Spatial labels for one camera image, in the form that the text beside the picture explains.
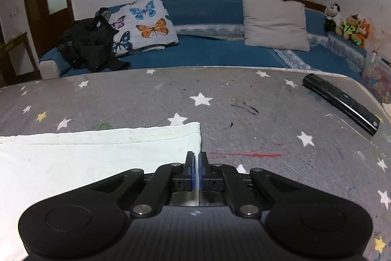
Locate wooden side table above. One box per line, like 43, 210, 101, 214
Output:
0, 32, 42, 87

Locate clear plastic storage box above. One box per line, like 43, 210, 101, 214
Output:
362, 50, 391, 104

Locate beige pillow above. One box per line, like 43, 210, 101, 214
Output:
242, 0, 310, 51

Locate blue white patterned blanket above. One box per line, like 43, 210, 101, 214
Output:
174, 24, 367, 72

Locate butterfly print pillow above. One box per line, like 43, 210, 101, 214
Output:
108, 0, 179, 57

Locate long black device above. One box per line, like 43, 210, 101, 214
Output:
302, 73, 381, 136

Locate brown bear plush toy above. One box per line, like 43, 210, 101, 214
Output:
336, 15, 361, 40

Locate pale green garment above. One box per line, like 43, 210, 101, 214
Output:
0, 122, 202, 261

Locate panda plush toy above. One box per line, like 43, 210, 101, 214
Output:
324, 2, 342, 32

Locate grey star-print tablecloth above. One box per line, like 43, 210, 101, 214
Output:
0, 66, 391, 261

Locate orange plush toy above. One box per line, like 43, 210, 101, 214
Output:
351, 19, 371, 48

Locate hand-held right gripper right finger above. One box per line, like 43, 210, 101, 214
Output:
199, 152, 302, 218

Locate blue sofa bench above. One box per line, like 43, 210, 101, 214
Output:
39, 0, 367, 78

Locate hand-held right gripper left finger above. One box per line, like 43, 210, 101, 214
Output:
89, 152, 196, 219

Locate black bag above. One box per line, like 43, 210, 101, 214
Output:
59, 7, 131, 72

